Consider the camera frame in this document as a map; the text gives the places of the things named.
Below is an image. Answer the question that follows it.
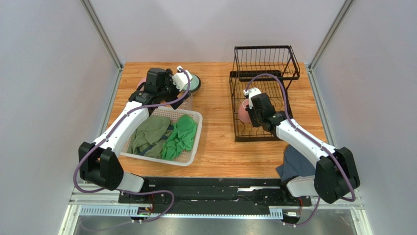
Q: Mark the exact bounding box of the bright green cloth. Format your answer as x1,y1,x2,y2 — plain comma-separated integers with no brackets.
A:
162,115,197,161

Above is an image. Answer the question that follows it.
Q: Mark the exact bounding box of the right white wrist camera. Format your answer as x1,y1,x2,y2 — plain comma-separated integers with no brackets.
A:
243,88,261,109

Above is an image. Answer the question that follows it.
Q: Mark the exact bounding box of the dark blue cloth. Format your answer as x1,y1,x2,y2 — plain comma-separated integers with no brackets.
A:
276,145,315,181

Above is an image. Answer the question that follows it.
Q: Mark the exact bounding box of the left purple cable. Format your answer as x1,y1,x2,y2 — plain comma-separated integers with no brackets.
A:
72,68,192,224

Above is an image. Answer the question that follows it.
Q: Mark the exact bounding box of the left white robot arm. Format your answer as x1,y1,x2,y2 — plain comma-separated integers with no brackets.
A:
73,66,192,194

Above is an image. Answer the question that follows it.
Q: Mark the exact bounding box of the pink plate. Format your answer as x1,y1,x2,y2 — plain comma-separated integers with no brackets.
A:
137,77,146,91

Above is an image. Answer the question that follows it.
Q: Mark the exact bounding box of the pink mug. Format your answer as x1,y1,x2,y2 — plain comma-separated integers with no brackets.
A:
237,99,251,123

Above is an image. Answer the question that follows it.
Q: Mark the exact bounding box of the light green bowl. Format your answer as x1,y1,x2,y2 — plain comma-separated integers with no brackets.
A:
184,73,201,92

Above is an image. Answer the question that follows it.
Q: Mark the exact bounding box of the black wire dish rack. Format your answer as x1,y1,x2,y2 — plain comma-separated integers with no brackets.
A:
229,46,300,142

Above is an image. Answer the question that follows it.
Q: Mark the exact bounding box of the brown speckled bowl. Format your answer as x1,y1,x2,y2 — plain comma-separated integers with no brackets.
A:
192,74,202,94

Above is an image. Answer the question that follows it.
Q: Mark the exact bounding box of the aluminium frame rail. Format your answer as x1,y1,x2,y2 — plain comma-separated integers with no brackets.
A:
59,177,364,235

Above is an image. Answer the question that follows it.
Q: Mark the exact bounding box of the clear glass cup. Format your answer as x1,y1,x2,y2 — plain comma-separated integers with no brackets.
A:
178,94,193,110

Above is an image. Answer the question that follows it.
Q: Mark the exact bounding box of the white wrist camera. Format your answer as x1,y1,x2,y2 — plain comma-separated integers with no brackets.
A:
243,88,261,109
172,66,192,91

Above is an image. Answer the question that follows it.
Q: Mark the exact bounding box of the olive green cloth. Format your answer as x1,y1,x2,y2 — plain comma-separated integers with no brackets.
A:
127,115,174,159

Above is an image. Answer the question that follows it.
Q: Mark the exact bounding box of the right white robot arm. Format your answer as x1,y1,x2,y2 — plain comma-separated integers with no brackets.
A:
243,88,360,204

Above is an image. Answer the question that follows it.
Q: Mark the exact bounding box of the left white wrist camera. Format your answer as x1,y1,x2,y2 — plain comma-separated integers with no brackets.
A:
172,66,192,91

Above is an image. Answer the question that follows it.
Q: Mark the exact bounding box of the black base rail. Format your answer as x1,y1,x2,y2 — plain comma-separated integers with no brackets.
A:
116,177,312,215

